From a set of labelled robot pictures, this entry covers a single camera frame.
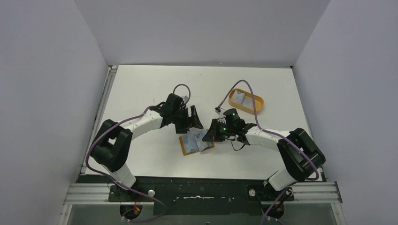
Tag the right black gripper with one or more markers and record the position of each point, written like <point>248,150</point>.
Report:
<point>218,131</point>

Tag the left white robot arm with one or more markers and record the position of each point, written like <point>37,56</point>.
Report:
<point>111,144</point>

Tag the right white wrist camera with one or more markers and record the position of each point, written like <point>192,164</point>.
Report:
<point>219,110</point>

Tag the orange oval tray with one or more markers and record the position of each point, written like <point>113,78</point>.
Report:
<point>257,101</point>

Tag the yellow leather card holder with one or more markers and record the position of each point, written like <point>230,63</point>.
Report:
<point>190,135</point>

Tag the silver credit card carried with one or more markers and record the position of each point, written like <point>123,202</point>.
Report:
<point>202,145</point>

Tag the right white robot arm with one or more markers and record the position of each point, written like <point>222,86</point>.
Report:
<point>301,156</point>

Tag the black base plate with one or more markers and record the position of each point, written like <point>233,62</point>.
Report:
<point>206,197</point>

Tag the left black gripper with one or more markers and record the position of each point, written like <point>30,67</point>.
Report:
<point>192,121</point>

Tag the silver credit card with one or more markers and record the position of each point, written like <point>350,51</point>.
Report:
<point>238,97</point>

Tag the silver card in holder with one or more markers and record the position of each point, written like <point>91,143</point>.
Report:
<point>188,146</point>

